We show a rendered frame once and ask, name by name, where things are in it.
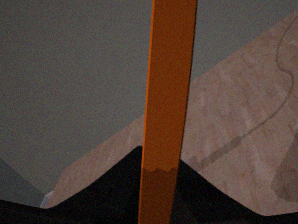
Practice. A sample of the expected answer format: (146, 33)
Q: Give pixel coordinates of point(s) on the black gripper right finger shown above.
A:
(199, 202)

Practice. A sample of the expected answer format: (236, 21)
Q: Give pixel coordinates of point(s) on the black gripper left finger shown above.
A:
(112, 199)

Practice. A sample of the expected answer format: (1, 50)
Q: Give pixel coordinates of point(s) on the orange handle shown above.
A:
(170, 67)

